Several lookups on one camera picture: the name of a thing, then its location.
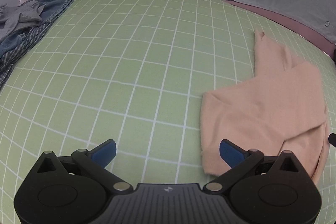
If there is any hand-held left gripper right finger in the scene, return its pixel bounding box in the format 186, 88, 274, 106
203, 139, 302, 192

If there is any beige long-sleeve shirt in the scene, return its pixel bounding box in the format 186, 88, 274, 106
200, 28, 331, 185

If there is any pink edge strip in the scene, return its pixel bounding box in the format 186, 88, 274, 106
228, 0, 336, 56

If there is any green grid mat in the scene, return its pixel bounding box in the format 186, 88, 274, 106
0, 0, 336, 224

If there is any blue denim garment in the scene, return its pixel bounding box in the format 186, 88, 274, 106
0, 0, 77, 64

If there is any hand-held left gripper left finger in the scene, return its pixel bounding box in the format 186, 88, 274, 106
36, 139, 133, 193

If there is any blue plaid shirt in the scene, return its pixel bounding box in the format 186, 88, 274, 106
0, 22, 54, 88

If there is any grey sweatshirt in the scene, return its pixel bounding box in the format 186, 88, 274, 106
0, 1, 44, 37

